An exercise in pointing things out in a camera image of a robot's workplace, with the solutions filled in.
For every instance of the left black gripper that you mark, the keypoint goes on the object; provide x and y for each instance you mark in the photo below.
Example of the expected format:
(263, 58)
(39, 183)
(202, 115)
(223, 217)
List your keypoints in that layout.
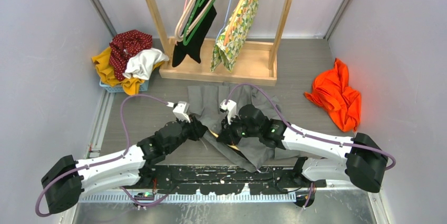
(196, 127)

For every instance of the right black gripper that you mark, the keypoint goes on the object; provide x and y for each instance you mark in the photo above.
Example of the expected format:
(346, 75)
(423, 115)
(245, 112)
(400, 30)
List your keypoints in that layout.
(227, 135)

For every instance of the grey garment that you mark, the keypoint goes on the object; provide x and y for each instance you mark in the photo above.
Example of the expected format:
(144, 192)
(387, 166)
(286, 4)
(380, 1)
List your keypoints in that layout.
(204, 103)

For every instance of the lemon print skirt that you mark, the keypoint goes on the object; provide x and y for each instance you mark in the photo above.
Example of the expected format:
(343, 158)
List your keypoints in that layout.
(227, 58)

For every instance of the yellow hanger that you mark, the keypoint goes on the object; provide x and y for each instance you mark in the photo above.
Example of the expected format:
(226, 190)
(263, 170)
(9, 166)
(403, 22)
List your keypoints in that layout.
(234, 147)

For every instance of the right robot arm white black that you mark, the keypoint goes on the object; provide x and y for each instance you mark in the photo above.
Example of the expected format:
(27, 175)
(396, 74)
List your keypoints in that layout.
(357, 160)

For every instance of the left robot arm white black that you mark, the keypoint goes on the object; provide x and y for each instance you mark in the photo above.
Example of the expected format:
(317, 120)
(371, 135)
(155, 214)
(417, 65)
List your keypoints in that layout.
(70, 180)

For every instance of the wooden hanger rack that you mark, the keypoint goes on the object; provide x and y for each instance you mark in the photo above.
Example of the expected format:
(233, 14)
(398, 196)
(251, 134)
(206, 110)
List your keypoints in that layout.
(256, 64)

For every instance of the beige hanger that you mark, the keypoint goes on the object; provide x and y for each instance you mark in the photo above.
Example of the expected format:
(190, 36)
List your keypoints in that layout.
(188, 15)

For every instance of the green hanger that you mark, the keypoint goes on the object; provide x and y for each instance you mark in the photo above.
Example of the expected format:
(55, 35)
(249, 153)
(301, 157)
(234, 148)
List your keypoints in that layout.
(206, 6)

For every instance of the orange hanger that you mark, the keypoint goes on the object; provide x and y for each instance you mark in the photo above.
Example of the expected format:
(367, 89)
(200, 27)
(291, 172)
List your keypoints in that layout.
(238, 25)

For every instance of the light blue plastic basket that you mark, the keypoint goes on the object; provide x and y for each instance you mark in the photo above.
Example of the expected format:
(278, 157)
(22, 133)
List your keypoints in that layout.
(119, 89)

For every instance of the mustard yellow garment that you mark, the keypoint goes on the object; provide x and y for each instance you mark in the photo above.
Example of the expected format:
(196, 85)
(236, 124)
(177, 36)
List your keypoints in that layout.
(106, 73)

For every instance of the white garment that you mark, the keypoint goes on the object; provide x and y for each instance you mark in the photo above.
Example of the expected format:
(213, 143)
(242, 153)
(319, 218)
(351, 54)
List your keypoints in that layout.
(141, 65)

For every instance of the orange garment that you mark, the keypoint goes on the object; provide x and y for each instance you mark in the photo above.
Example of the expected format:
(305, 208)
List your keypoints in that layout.
(331, 92)

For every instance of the red polka dot garment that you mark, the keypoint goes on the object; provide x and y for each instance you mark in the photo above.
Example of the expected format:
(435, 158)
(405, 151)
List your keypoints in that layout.
(125, 46)

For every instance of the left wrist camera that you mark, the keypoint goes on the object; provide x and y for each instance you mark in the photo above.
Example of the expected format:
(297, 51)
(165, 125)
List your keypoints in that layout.
(180, 110)

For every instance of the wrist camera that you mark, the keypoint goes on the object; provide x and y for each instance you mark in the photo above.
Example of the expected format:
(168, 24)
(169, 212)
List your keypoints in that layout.
(180, 110)
(230, 107)

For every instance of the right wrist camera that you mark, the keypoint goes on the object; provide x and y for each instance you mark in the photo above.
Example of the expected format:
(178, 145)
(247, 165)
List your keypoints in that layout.
(230, 107)

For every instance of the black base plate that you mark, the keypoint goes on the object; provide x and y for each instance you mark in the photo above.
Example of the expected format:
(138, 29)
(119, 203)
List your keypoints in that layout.
(220, 180)

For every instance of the aluminium slotted rail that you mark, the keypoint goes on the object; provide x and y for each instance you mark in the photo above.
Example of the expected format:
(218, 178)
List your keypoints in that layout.
(118, 196)

